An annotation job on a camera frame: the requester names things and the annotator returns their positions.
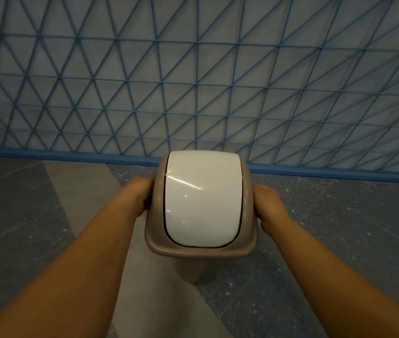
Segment beige swing-lid trash bin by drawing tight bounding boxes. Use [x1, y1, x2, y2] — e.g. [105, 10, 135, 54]
[144, 150, 259, 286]

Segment person's left forearm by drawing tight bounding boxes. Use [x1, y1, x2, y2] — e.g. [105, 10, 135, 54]
[0, 189, 140, 338]

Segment blue wire mesh fence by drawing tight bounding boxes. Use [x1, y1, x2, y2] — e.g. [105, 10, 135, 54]
[0, 0, 399, 184]

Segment person's right forearm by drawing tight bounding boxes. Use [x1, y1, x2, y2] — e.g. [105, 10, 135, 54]
[262, 217, 399, 338]

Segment person's left hand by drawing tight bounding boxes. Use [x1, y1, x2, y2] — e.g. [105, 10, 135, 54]
[123, 174, 157, 219]

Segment person's right hand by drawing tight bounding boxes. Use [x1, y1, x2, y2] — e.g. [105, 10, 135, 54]
[253, 183, 290, 233]

